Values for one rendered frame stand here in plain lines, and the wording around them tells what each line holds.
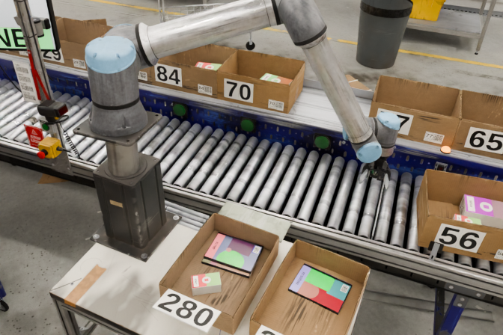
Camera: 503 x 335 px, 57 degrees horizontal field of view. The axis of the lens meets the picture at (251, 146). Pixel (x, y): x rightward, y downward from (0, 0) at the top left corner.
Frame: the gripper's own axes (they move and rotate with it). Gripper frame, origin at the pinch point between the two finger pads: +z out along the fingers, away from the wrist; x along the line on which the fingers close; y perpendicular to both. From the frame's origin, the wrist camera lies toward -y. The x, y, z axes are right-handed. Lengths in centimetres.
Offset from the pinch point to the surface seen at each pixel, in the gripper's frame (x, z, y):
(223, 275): -44, 4, 66
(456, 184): 32.8, -6.5, -5.7
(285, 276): -23, 4, 58
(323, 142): -27.5, -1.6, -21.1
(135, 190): -77, -25, 65
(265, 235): -34, -2, 48
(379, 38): -27, 47, -284
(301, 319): -12, 4, 74
